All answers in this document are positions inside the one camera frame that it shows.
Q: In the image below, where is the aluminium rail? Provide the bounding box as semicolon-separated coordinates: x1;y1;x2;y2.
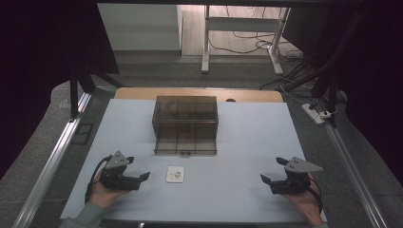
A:
317;98;390;228
11;91;93;228

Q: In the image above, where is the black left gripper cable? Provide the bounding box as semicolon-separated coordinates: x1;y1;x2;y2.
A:
84;154;113;205

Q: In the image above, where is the dark rectangular floor plate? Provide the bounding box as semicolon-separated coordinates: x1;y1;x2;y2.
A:
72;122;95;146

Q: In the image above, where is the person's left hand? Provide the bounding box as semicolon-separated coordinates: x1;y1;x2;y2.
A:
87;172;131;210

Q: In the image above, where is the wooden table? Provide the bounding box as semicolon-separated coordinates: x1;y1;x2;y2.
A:
112;86;284;104

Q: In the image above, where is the white power strip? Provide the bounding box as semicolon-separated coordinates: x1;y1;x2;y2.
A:
300;103;327;125

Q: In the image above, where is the small white picture card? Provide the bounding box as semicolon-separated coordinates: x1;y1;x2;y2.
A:
165;165;185;184

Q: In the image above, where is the bundle of black floor cables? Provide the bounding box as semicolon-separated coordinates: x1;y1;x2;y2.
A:
259;47;318;91

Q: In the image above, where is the white floor cable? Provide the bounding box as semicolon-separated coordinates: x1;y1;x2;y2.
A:
278;83;307;105

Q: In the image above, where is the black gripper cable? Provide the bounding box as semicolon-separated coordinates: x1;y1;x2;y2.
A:
306;176;329;215
84;154;113;205

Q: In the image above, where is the person's right hand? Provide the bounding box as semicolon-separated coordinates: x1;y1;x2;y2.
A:
281;172;324;226

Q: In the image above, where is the black looped floor cable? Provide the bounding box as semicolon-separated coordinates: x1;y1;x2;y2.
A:
207;30;278;55

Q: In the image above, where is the white table mat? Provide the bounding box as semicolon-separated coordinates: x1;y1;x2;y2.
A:
60;98;328;224

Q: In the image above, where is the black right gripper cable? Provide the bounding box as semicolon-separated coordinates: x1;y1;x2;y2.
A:
306;176;329;215

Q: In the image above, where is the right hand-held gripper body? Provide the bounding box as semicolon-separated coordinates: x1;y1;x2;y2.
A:
269;156;324;195

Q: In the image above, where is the white desk frame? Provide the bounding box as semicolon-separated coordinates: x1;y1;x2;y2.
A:
201;4;292;76

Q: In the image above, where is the smoky transparent drawer box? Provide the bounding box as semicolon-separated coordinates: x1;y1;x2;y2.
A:
151;95;220;157

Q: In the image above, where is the black curtain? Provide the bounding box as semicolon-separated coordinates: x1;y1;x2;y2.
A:
0;0;121;181
281;0;403;179

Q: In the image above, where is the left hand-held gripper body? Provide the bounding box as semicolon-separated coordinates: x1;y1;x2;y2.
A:
100;150;143;192

